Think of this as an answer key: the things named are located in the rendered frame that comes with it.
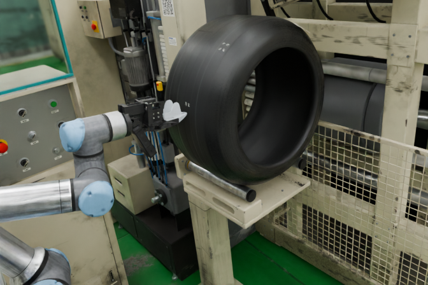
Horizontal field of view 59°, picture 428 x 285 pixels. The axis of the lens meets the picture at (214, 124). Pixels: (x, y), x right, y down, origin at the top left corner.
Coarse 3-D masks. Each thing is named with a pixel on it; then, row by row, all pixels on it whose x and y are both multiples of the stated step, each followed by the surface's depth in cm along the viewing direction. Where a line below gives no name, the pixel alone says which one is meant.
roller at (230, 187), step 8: (192, 168) 149; (200, 168) 146; (208, 176) 142; (216, 176) 139; (224, 184) 136; (232, 184) 133; (240, 184) 132; (232, 192) 133; (240, 192) 130; (248, 192) 128; (248, 200) 128
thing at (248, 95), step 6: (252, 78) 178; (246, 84) 184; (252, 84) 187; (246, 90) 182; (252, 90) 178; (246, 96) 184; (252, 96) 181; (246, 102) 184; (246, 108) 187; (246, 114) 188
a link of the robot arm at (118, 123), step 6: (108, 114) 97; (114, 114) 97; (120, 114) 98; (114, 120) 96; (120, 120) 97; (114, 126) 96; (120, 126) 97; (126, 126) 98; (114, 132) 96; (120, 132) 97; (126, 132) 99; (114, 138) 97; (120, 138) 99
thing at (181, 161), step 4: (176, 156) 150; (180, 156) 150; (184, 156) 150; (176, 160) 149; (180, 160) 150; (184, 160) 151; (188, 160) 152; (176, 164) 150; (180, 164) 150; (184, 164) 151; (176, 168) 152; (180, 168) 151; (184, 168) 152; (176, 172) 153; (180, 172) 151; (184, 172) 152; (188, 172) 154; (180, 176) 152
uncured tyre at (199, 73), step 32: (224, 32) 115; (256, 32) 112; (288, 32) 118; (192, 64) 115; (224, 64) 108; (256, 64) 111; (288, 64) 150; (320, 64) 133; (192, 96) 112; (224, 96) 108; (256, 96) 159; (288, 96) 155; (320, 96) 138; (192, 128) 115; (224, 128) 110; (256, 128) 160; (288, 128) 153; (192, 160) 130; (224, 160) 116; (256, 160) 149; (288, 160) 134
